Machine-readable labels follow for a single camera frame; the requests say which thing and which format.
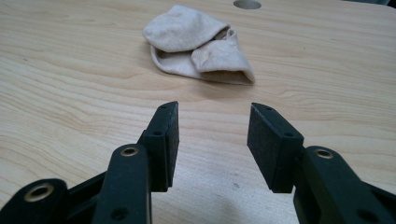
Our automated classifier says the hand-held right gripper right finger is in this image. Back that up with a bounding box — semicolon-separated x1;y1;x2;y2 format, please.
247;103;305;194

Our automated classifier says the round table cable hole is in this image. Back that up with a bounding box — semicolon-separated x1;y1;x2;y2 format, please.
233;0;262;10

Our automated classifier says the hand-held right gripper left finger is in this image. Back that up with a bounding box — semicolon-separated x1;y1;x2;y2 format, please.
138;101;180;192

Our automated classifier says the beige sock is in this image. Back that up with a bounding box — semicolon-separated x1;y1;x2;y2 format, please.
142;4;256;86

